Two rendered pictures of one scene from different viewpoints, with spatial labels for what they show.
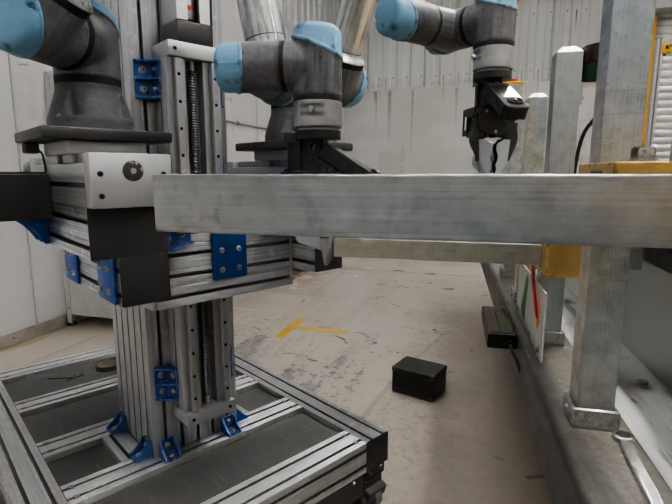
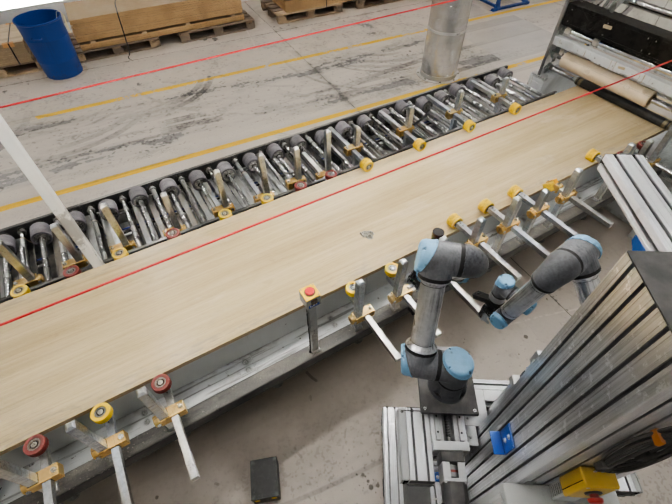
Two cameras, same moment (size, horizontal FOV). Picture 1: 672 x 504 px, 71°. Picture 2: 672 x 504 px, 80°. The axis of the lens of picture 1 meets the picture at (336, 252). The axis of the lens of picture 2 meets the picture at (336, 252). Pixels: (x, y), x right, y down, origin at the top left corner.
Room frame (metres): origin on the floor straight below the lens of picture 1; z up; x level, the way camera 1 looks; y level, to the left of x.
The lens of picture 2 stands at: (2.05, 0.26, 2.62)
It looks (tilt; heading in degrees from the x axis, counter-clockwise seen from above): 49 degrees down; 226
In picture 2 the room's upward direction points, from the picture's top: straight up
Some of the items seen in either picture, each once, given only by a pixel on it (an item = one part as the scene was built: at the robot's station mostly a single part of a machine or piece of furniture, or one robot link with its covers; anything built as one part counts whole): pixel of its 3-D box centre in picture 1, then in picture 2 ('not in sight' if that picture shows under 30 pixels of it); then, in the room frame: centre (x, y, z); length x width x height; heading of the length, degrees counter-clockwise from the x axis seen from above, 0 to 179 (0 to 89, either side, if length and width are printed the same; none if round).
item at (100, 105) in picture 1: (90, 106); not in sight; (0.95, 0.47, 1.09); 0.15 x 0.15 x 0.10
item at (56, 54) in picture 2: not in sight; (52, 44); (0.87, -6.29, 0.36); 0.59 x 0.57 x 0.73; 73
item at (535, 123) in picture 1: (528, 217); (398, 289); (0.96, -0.39, 0.87); 0.04 x 0.04 x 0.48; 76
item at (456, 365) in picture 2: not in sight; (453, 367); (1.29, 0.11, 1.21); 0.13 x 0.12 x 0.14; 126
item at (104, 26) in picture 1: (82, 41); not in sight; (0.94, 0.47, 1.21); 0.13 x 0.12 x 0.14; 173
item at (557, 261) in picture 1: (557, 252); not in sight; (0.69, -0.33, 0.85); 0.14 x 0.06 x 0.05; 166
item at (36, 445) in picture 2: not in sight; (41, 448); (2.59, -0.91, 0.85); 0.08 x 0.08 x 0.11
